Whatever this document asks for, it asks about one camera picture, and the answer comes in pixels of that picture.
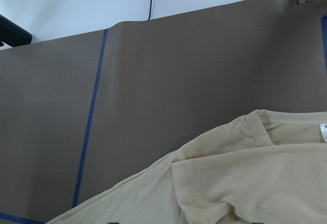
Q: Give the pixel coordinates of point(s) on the black cylindrical bottle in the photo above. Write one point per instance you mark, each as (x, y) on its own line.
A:
(13, 35)

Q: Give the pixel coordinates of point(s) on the cream printed t-shirt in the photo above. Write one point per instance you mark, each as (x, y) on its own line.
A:
(263, 167)

